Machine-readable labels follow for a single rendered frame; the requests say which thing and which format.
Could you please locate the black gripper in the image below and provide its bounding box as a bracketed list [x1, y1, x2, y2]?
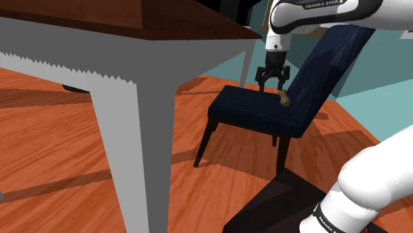
[255, 50, 291, 93]

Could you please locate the small tan bottle-shaped object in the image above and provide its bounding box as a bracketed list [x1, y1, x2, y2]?
[278, 89, 291, 107]

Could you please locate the dark blue upholstered chair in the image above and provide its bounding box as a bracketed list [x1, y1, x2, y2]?
[193, 24, 376, 175]

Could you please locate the dark robot stand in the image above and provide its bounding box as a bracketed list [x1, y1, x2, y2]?
[222, 167, 393, 233]

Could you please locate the grey table with brown top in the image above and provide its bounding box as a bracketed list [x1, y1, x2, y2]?
[0, 0, 263, 233]

